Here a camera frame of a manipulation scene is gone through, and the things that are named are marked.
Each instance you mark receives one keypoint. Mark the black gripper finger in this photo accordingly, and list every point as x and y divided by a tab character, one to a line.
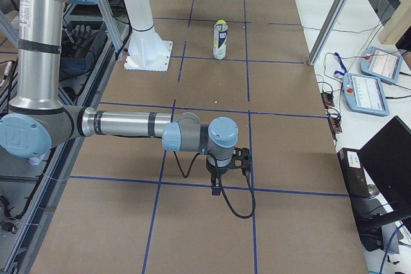
216	187

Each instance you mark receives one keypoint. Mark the tennis ball can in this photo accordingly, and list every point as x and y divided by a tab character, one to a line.
219	42

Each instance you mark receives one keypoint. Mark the orange black connector lower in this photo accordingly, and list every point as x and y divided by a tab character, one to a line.
334	121

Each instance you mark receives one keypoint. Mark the orange black connector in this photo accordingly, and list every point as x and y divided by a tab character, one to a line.
327	99
334	121

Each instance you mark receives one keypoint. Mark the orange black connector upper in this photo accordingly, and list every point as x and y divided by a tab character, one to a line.
327	99

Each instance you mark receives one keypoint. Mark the black computer box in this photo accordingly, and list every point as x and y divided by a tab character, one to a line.
354	171

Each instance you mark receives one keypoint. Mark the near teach pendant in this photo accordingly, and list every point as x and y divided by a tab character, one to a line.
364	94

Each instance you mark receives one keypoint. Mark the teach pendant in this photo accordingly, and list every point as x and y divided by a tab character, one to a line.
382	64
364	94

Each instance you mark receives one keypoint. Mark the black monitor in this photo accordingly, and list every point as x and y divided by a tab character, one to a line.
386	158

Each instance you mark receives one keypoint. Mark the far teach pendant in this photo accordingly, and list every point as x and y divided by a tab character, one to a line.
382	64

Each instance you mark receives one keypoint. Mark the wooden board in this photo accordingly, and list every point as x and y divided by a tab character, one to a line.
397	25

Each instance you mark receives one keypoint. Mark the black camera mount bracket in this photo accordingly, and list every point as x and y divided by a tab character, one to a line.
241	159

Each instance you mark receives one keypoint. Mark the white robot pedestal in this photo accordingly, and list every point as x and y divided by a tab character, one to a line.
146	50

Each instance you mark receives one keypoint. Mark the aluminium frame post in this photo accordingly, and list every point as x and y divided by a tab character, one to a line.
326	30

